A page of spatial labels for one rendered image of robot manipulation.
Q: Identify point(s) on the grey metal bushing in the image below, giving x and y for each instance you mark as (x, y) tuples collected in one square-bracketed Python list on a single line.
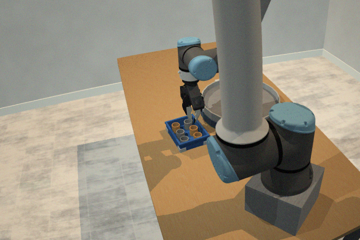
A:
[(180, 133), (184, 139), (187, 124)]

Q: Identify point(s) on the blue crate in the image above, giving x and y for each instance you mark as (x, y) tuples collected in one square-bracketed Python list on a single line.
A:
[(192, 143)]

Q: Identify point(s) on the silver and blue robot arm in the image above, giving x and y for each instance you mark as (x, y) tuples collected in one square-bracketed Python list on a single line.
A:
[(246, 143)]

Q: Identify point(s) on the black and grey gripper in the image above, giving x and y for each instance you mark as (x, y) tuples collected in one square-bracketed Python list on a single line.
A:
[(187, 103)]

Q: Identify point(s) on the bronze bushing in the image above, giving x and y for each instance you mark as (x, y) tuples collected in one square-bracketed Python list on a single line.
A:
[(197, 134), (193, 129), (175, 126)]

